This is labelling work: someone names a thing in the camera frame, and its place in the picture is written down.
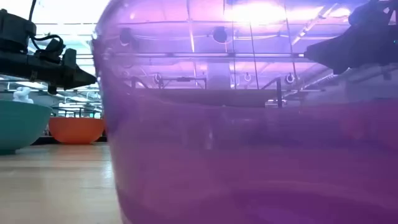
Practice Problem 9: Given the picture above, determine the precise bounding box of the overhead metal crossbar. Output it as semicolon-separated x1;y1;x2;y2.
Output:
76;52;307;60

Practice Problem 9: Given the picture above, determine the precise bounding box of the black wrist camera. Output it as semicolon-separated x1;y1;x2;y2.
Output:
0;8;37;54
348;0;398;27

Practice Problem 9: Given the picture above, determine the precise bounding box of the black table edge rail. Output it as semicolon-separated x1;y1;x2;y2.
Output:
30;136;108;146

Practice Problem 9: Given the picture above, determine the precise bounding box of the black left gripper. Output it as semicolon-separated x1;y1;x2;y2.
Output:
0;48;98;95

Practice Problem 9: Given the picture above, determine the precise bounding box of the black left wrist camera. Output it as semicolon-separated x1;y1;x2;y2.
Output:
0;8;37;54

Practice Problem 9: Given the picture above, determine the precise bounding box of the translucent purple plastic bowl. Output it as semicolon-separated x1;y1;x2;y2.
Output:
92;0;398;224

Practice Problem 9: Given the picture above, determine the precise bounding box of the orange plastic bowl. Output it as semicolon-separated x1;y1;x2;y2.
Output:
49;116;106;145

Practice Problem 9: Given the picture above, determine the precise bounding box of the teal plastic bowl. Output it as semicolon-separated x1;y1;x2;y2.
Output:
0;99;53;156

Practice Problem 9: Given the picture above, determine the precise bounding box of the black metal background rack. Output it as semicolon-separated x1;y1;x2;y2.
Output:
51;106;103;119

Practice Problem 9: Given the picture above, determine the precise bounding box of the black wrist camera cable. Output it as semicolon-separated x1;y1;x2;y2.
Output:
28;0;65;52

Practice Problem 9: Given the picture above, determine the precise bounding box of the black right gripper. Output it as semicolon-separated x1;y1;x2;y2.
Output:
303;21;398;76

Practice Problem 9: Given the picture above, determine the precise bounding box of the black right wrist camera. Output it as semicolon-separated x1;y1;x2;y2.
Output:
348;0;398;27

